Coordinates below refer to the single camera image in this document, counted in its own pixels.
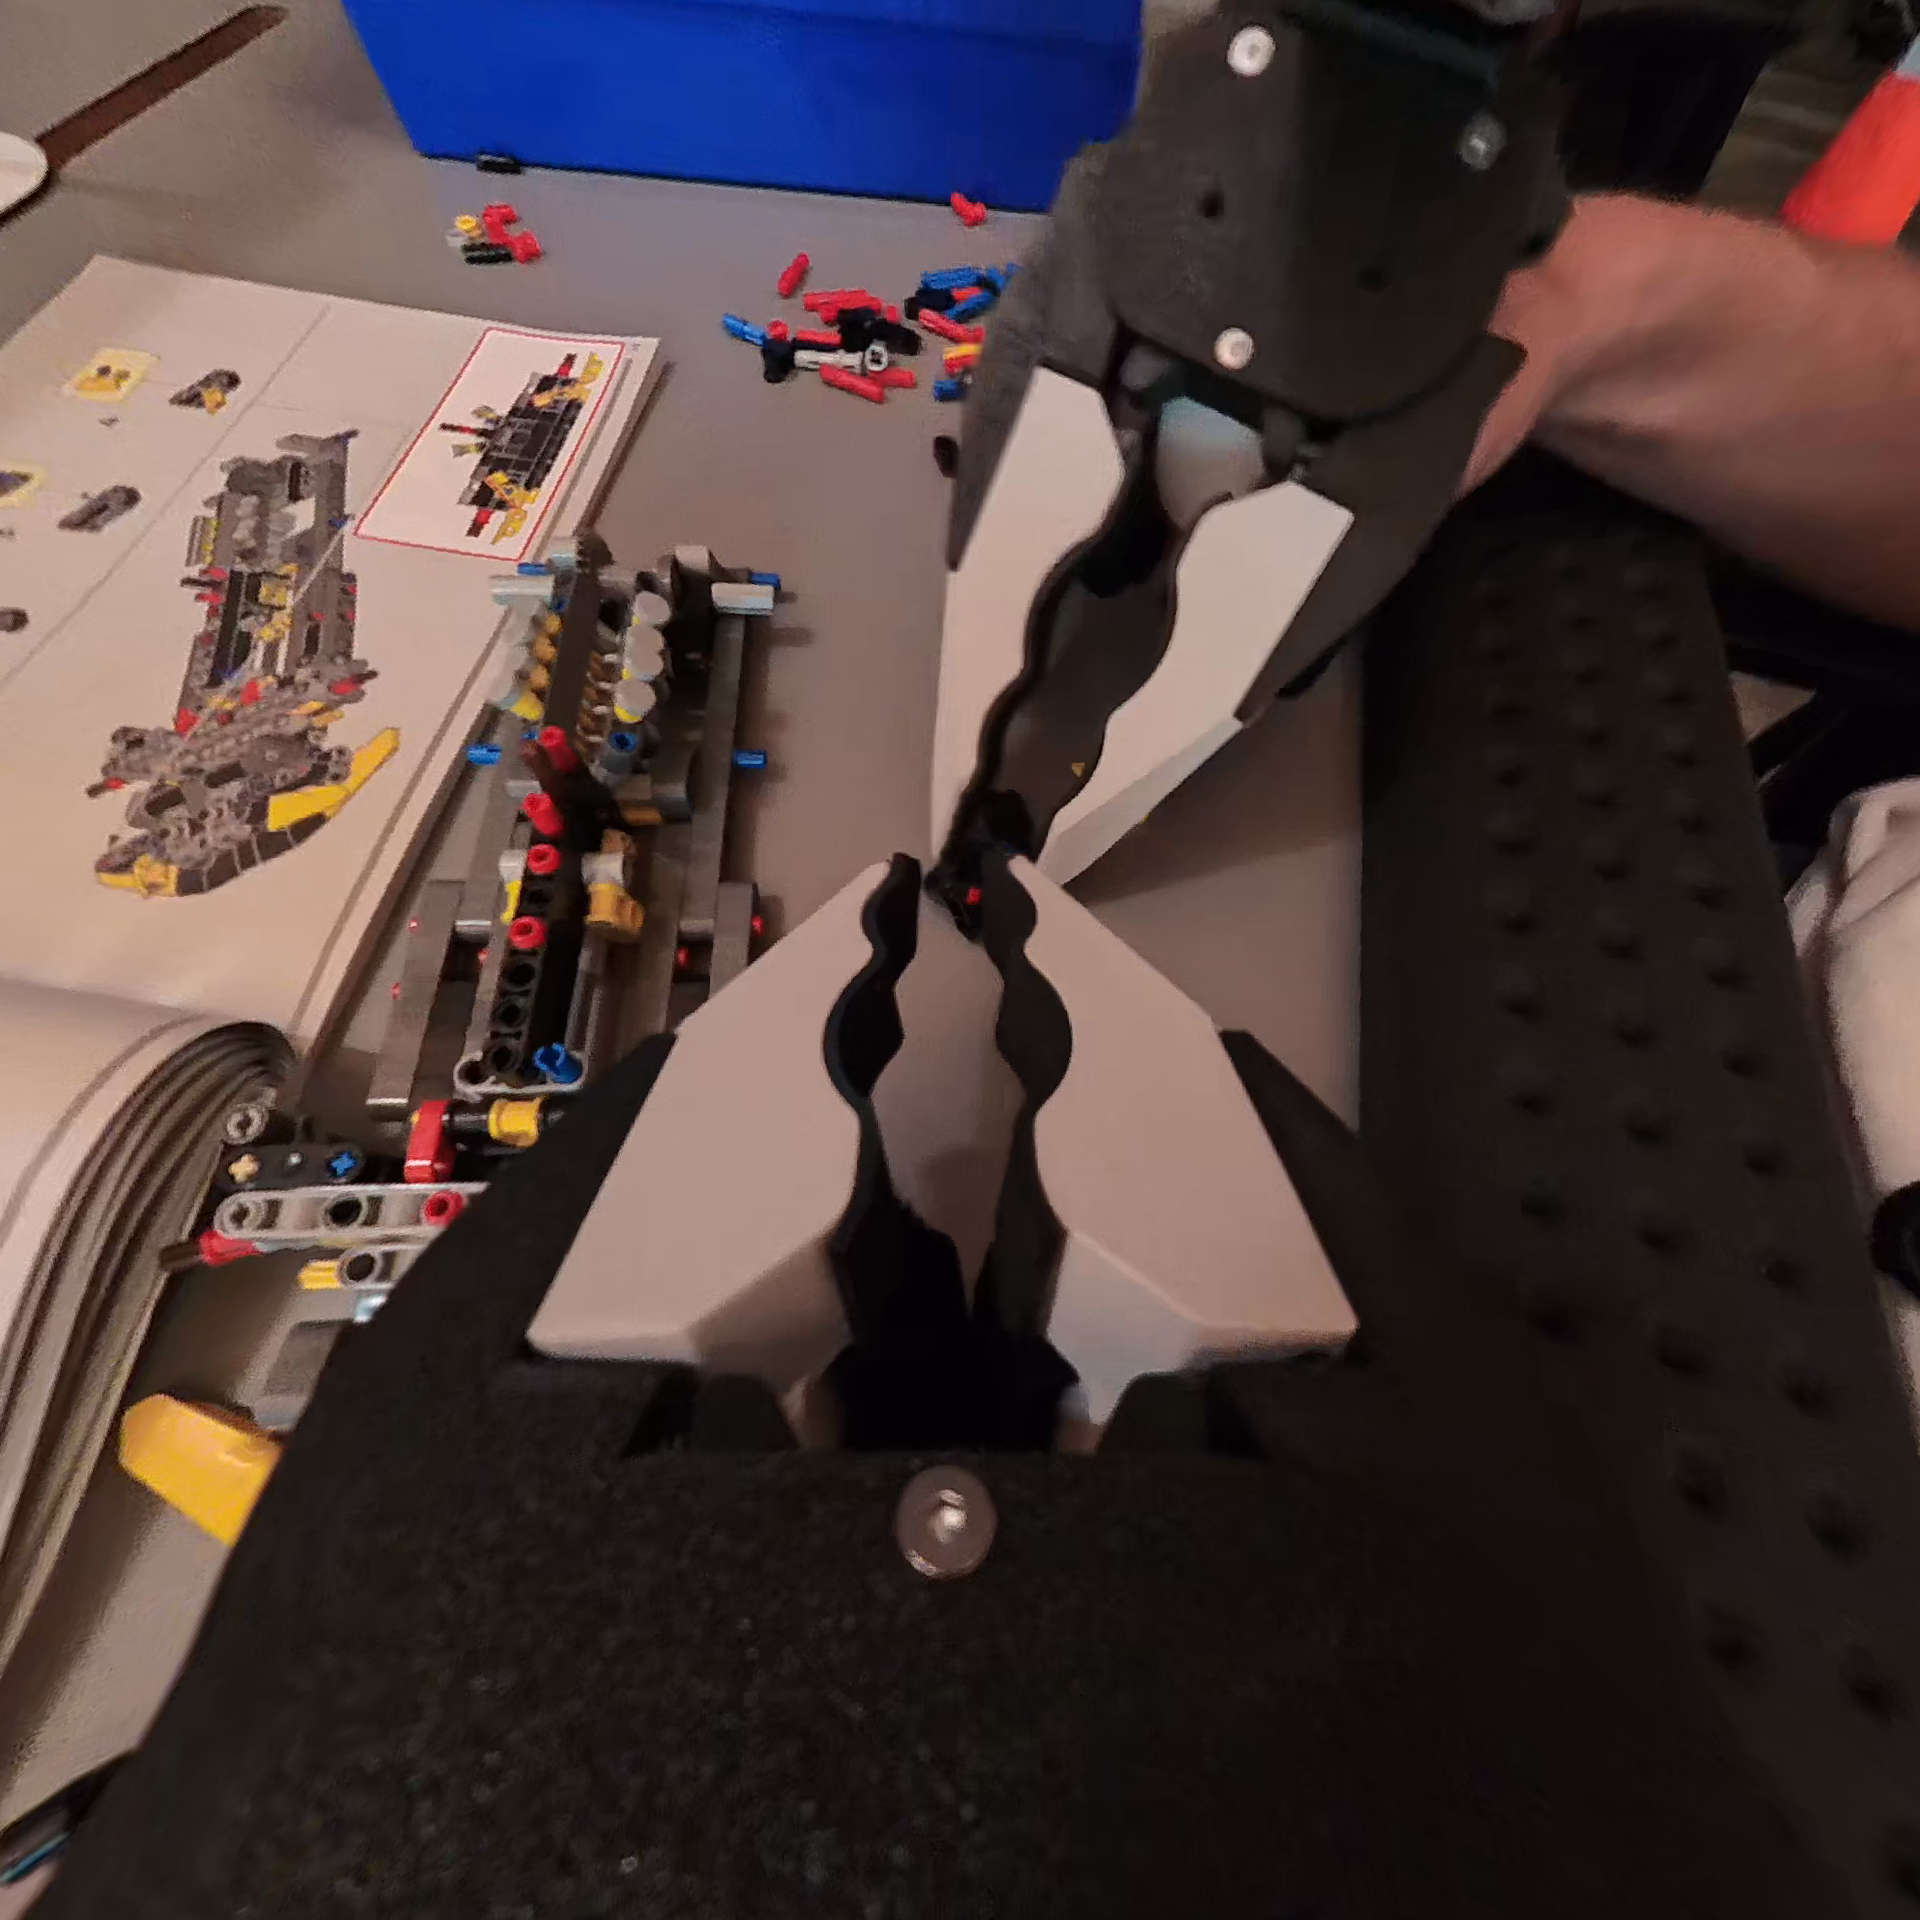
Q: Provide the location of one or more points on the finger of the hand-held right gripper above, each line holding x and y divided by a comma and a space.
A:
1261, 599
997, 568

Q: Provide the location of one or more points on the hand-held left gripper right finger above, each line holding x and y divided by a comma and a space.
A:
1183, 1184

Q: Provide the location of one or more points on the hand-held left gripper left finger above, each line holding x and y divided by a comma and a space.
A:
718, 1169

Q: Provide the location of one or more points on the black lego connector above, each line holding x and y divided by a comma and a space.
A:
968, 864

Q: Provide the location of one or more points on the lego car chassis assembly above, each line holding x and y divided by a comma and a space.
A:
598, 839

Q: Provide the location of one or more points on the person's right forearm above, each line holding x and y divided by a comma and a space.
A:
1858, 448

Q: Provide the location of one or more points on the pile of lego pins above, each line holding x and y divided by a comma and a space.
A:
867, 328

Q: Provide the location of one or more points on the yellow lego panel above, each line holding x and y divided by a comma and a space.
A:
195, 1459

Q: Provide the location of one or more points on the small red lego cluster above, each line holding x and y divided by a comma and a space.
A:
500, 235

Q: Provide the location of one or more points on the lego instruction booklet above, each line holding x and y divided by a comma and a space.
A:
149, 599

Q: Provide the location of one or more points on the person's right hand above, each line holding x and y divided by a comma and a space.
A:
1653, 328

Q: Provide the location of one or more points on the black dimpled foam pad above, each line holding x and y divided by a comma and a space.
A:
1617, 977

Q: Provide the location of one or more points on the blue plastic bin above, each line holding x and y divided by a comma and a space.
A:
753, 87

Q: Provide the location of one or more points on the orange traffic cone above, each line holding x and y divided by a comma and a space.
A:
1867, 162

